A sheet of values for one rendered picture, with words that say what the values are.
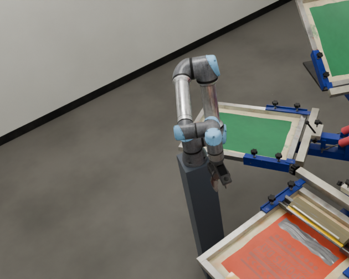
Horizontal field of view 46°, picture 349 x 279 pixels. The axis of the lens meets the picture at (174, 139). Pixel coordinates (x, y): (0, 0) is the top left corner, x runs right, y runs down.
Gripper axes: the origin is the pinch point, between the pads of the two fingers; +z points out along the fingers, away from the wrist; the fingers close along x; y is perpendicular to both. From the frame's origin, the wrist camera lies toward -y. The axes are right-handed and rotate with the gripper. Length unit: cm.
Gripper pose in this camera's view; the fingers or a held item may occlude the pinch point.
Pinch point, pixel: (221, 189)
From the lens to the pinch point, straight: 206.4
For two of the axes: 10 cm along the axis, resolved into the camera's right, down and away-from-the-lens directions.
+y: -3.1, -5.7, 7.6
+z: 1.6, 7.6, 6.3
